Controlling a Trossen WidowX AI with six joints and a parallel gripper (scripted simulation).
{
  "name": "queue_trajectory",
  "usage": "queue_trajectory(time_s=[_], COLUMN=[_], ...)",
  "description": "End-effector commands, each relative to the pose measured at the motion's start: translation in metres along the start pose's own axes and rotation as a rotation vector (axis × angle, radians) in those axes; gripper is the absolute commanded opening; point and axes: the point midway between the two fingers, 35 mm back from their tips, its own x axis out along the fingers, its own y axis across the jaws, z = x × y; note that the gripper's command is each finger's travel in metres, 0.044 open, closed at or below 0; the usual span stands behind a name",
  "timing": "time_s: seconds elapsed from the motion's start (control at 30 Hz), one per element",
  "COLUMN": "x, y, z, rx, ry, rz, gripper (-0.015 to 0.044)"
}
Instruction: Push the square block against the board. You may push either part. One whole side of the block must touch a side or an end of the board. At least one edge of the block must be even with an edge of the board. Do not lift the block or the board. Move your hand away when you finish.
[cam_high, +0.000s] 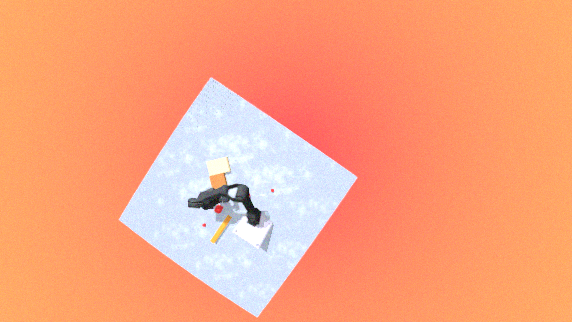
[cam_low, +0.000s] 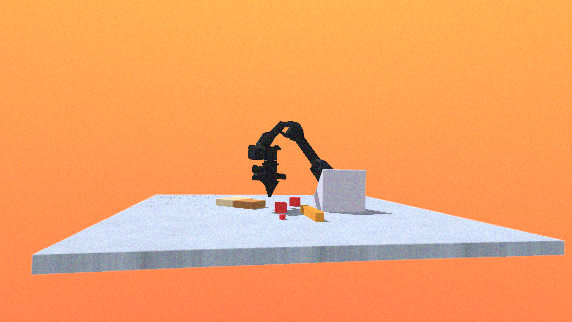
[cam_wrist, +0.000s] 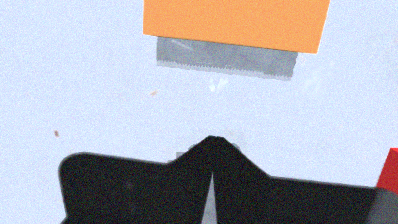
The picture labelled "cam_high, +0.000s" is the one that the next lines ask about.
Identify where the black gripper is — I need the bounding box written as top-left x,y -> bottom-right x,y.
213,197 -> 231,206

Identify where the orange rectangular bar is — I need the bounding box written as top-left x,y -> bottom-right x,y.
210,215 -> 232,243

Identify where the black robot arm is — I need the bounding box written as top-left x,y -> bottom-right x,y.
187,183 -> 261,227

